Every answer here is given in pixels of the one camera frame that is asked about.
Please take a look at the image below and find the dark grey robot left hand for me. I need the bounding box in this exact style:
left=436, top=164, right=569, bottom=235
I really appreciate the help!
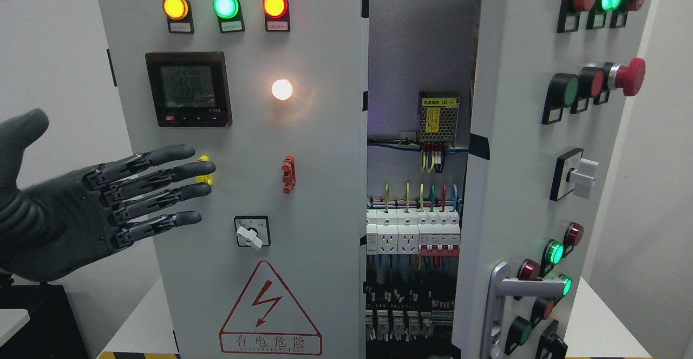
left=1, top=109, right=215, bottom=282

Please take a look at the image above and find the grey cabinet door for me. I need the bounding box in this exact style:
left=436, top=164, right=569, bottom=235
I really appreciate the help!
left=452, top=0, right=651, bottom=358
left=99, top=0, right=367, bottom=358

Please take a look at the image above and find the white right door selector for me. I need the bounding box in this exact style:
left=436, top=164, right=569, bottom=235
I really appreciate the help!
left=549, top=148, right=599, bottom=201

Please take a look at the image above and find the black box at left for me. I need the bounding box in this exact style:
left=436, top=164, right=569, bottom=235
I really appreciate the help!
left=1, top=284, right=88, bottom=358

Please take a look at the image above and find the black digital power meter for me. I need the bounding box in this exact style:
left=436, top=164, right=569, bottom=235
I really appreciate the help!
left=145, top=51, right=232, bottom=128

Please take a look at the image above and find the red electric hazard sign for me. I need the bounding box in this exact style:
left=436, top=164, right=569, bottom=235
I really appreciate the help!
left=219, top=260, right=323, bottom=356

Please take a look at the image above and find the yellow indicator light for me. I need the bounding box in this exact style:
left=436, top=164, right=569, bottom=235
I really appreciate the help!
left=162, top=0, right=190, bottom=21

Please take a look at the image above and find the white glowing indicator lamp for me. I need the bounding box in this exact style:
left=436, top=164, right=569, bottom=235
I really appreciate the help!
left=271, top=79, right=293, bottom=101

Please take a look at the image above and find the green indicator light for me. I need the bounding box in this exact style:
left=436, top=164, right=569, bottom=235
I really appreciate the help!
left=213, top=0, right=240, bottom=20

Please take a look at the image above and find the red indicator light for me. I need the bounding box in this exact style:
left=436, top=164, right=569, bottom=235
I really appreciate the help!
left=262, top=0, right=289, bottom=20

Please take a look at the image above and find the white socket breaker row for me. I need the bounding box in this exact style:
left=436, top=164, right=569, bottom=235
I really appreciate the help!
left=365, top=206, right=461, bottom=257

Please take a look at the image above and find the perforated metal power supply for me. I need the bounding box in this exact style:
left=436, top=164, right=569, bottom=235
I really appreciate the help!
left=417, top=90, right=460, bottom=145

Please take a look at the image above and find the red mushroom emergency button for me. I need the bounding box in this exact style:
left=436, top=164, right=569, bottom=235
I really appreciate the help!
left=602, top=57, right=646, bottom=97

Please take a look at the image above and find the yellow terminal post block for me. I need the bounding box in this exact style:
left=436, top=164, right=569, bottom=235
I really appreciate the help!
left=194, top=155, right=216, bottom=186

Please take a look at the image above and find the white rotary selector switch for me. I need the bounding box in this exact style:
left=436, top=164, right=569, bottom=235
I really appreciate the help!
left=233, top=215, right=271, bottom=250

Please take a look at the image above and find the red terminal post block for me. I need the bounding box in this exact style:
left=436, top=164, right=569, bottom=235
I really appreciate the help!
left=280, top=155, right=296, bottom=194

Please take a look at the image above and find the silver door handle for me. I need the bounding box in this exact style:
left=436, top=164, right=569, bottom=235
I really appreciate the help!
left=480, top=262, right=565, bottom=359

